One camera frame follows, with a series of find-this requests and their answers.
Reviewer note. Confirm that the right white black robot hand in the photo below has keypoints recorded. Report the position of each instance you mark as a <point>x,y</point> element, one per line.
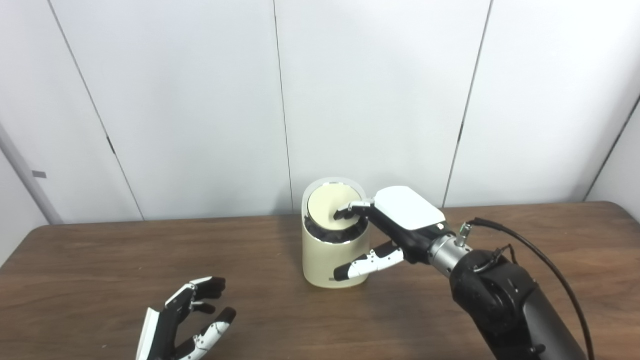
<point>407,210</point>

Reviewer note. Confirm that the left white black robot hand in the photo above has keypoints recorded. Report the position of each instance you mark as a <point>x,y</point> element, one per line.
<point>160,335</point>

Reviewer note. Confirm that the round cream bin lid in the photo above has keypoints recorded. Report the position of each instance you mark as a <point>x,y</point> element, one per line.
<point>325,202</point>

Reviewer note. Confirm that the cream-colored desktop bin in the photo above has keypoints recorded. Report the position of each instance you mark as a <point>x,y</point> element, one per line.
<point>322,260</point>

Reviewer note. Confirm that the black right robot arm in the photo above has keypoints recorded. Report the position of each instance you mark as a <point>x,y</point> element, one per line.
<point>510,305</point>

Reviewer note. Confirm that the black bin liner bag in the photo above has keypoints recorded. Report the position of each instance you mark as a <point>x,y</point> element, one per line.
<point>325,236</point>

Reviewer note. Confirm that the black wall panel clip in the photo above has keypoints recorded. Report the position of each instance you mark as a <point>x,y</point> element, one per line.
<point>111,145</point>

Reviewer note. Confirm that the grey wall tag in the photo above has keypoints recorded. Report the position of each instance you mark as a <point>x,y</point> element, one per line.
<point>39,174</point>

